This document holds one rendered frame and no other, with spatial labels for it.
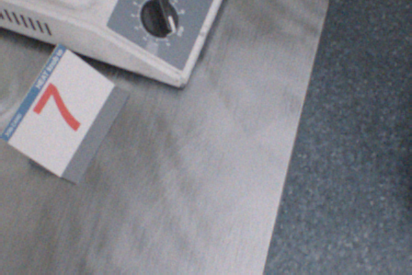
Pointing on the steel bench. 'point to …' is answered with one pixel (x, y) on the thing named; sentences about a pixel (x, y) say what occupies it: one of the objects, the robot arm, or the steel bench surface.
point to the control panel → (189, 17)
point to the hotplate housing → (12, 12)
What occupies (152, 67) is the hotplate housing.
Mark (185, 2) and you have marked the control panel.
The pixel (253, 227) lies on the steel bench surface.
